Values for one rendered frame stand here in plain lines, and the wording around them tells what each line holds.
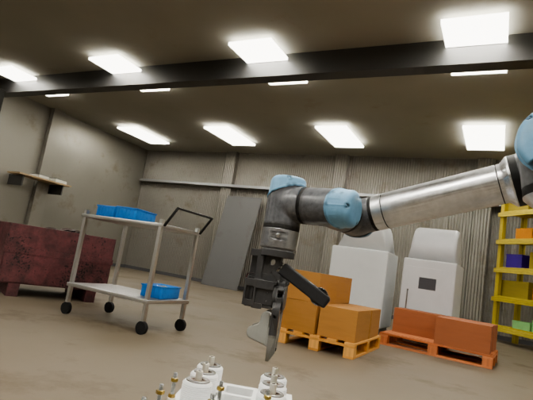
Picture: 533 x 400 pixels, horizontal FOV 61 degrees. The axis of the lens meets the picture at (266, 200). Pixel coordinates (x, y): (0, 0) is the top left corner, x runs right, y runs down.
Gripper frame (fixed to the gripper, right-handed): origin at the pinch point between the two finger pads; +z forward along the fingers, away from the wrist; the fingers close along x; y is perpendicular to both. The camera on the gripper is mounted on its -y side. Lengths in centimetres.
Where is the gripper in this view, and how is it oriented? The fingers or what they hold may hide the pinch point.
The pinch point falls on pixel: (272, 353)
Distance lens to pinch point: 94.4
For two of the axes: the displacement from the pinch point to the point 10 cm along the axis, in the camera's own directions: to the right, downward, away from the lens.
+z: -1.6, 9.8, -1.4
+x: -1.2, -1.6, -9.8
